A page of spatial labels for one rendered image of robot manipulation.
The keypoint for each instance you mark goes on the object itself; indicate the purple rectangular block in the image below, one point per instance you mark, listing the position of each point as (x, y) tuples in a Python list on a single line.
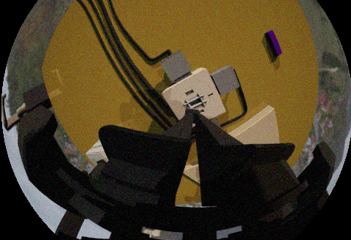
[(273, 43)]

